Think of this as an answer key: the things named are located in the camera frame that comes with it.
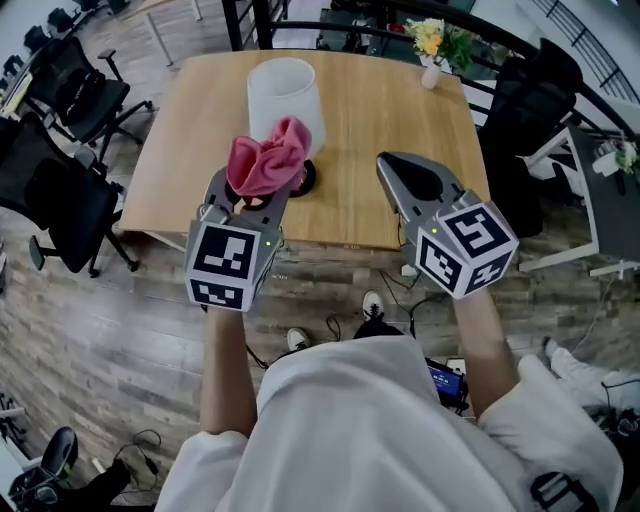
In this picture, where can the white power strip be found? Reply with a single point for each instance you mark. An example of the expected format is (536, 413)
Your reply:
(408, 270)

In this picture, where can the person's right forearm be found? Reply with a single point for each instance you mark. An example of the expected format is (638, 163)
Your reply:
(487, 355)

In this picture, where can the person's black trousers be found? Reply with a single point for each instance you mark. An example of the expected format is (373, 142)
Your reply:
(377, 330)

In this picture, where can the black office chair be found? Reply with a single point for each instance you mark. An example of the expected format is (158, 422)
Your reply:
(65, 200)
(530, 115)
(85, 95)

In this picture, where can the black tablet with blue screen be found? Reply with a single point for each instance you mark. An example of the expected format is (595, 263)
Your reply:
(445, 381)

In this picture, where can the white potted flowers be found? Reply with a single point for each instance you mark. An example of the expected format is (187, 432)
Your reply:
(622, 157)

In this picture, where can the person's white shoe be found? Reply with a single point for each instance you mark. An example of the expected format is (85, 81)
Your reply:
(298, 338)
(373, 304)

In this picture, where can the yellow flower bouquet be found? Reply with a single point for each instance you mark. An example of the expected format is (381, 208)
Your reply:
(440, 40)

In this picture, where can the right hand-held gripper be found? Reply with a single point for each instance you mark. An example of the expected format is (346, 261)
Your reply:
(470, 245)

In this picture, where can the black railing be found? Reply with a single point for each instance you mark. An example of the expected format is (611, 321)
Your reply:
(530, 47)

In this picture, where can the person's white hoodie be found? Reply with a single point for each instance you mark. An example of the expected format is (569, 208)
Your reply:
(360, 440)

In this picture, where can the pink cloth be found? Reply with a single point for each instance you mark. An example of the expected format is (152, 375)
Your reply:
(265, 160)

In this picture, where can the white desk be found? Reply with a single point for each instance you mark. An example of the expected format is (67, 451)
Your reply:
(610, 215)

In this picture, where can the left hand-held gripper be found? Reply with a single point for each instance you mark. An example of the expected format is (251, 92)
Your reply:
(225, 255)

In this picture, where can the small white vase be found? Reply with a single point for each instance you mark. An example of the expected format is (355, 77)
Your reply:
(430, 75)

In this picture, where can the person's left forearm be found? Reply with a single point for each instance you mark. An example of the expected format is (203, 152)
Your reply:
(227, 370)

